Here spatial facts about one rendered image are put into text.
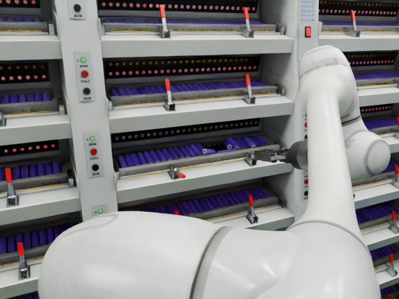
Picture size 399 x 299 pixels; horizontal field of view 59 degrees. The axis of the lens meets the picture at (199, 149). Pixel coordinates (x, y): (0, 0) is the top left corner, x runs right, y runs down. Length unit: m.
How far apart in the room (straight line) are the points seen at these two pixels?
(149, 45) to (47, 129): 0.34
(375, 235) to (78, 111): 1.27
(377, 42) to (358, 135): 0.74
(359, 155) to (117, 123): 0.60
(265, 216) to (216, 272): 0.99
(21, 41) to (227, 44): 0.54
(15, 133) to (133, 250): 0.68
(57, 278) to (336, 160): 0.40
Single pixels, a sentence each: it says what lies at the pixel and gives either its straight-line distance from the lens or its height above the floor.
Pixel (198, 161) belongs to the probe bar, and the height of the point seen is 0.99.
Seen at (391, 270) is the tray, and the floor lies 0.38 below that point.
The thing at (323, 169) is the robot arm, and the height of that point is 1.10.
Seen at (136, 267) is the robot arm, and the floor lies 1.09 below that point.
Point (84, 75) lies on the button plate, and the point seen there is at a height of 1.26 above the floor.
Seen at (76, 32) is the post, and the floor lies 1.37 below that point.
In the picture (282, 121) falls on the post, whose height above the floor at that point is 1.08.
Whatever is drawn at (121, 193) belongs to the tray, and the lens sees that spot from 1.02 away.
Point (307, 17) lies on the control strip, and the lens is 1.26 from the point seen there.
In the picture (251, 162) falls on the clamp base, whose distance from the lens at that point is 1.16.
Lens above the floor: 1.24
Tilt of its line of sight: 11 degrees down
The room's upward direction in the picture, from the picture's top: 3 degrees counter-clockwise
